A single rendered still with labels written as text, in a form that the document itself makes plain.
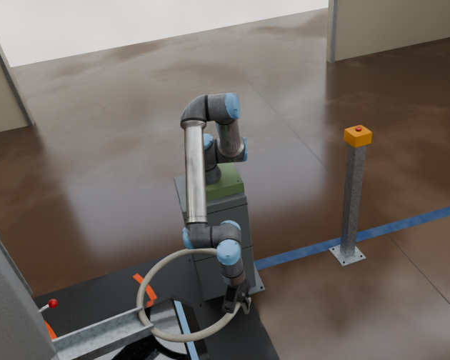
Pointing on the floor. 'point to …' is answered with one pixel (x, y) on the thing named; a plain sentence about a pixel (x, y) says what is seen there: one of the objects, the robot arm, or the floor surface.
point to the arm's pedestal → (237, 201)
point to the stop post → (352, 195)
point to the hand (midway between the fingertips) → (239, 311)
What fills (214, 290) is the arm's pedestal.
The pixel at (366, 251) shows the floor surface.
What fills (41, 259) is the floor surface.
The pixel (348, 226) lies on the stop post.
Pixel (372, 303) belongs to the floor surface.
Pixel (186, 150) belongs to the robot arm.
